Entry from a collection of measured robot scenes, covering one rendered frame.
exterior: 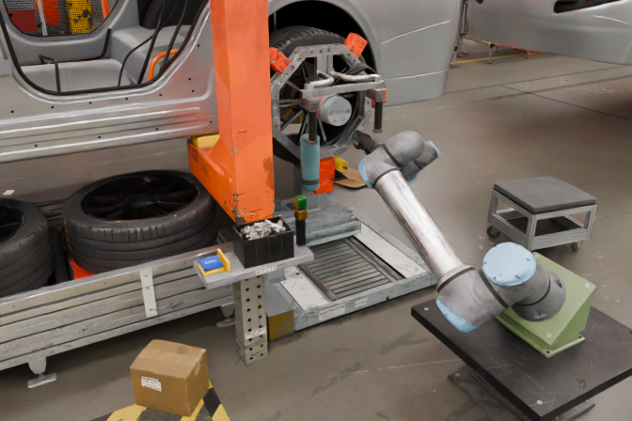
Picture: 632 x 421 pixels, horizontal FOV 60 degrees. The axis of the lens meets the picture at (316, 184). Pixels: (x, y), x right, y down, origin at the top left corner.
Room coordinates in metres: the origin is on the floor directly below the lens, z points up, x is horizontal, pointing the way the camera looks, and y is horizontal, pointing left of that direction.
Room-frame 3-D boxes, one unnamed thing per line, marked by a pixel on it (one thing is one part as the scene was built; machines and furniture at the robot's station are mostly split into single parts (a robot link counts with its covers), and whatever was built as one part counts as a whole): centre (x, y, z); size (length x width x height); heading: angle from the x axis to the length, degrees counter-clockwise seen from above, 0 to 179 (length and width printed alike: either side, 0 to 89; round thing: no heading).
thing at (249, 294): (1.79, 0.26, 0.21); 0.10 x 0.10 x 0.42; 28
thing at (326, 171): (2.59, -0.01, 0.48); 0.16 x 0.12 x 0.17; 28
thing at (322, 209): (2.70, 0.06, 0.32); 0.40 x 0.30 x 0.28; 118
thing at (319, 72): (2.40, 0.01, 1.03); 0.19 x 0.18 x 0.11; 28
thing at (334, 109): (2.49, -0.06, 0.85); 0.21 x 0.14 x 0.14; 28
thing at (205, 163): (2.33, 0.43, 0.69); 0.52 x 0.17 x 0.35; 28
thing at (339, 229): (2.70, 0.06, 0.13); 0.50 x 0.36 x 0.10; 118
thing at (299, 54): (2.55, -0.02, 0.85); 0.54 x 0.07 x 0.54; 118
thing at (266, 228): (1.82, 0.20, 0.51); 0.20 x 0.14 x 0.13; 115
